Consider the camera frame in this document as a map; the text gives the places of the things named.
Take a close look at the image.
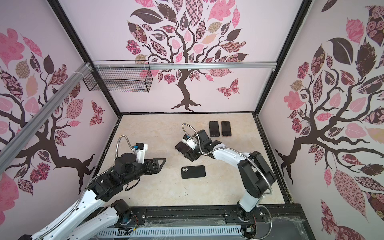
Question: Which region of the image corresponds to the purple smartphone black screen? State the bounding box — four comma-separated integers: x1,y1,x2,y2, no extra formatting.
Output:
221,121,229,137

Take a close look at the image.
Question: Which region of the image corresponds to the white slotted cable duct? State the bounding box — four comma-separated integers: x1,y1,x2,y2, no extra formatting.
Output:
96,226,243,240

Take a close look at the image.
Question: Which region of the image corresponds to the aluminium rail left diagonal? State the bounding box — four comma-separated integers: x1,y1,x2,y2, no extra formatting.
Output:
1,63,91,173

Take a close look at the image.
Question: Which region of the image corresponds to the pink phone case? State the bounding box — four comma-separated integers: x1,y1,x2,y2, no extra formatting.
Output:
228,122,232,136

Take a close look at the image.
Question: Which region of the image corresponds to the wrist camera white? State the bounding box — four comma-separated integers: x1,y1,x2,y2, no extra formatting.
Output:
134,143,148,164
182,134,198,150

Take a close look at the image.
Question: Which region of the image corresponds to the black phone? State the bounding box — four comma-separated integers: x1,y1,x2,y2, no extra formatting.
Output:
209,121,220,138

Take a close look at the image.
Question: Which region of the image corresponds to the black wire basket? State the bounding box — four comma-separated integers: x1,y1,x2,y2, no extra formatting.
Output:
83,60,153,93

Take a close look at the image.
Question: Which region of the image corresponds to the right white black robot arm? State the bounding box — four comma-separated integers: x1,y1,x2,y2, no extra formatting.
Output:
175,130,276,222

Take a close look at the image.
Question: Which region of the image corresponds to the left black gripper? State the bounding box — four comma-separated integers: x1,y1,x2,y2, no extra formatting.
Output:
122,158,167,186

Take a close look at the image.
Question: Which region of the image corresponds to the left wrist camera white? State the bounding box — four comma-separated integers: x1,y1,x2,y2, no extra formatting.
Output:
134,143,148,164

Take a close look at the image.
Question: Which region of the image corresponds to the right metal flexible conduit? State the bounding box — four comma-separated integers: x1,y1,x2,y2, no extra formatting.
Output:
182,123,276,199

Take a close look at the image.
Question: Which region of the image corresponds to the aluminium rail back horizontal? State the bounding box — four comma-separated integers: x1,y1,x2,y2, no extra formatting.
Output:
93,61,277,70

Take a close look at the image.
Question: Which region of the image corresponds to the black phone case horizontal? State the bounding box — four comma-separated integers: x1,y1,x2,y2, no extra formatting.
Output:
175,142,191,156

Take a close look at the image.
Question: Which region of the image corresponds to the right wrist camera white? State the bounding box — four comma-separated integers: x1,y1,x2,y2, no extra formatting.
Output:
182,134,198,150

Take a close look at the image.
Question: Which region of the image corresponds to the left metal flexible conduit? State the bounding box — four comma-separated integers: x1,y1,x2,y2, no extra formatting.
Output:
29,134,136,240

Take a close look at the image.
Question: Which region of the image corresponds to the black base frame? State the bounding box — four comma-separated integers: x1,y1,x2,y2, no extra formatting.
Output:
65,203,316,240

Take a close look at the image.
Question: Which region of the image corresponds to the metal flexible conduit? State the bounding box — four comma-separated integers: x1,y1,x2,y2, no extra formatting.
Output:
182,123,276,199
29,134,136,240

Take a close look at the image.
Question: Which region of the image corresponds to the black phone case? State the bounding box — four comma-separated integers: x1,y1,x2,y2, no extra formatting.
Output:
181,166,206,179

